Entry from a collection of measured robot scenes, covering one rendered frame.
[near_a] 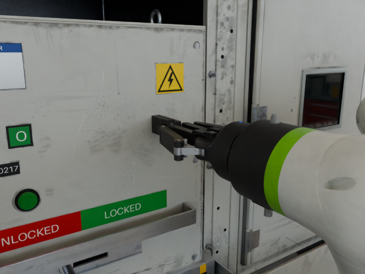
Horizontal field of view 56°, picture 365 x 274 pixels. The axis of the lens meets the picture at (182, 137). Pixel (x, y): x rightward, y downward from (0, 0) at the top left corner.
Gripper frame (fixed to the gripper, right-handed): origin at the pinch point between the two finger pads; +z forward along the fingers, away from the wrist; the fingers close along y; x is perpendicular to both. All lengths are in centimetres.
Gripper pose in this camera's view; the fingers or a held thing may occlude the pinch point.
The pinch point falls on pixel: (165, 126)
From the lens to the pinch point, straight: 56.2
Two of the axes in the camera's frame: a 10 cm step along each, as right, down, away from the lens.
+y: 8.4, -1.3, 5.3
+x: 0.0, -9.7, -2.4
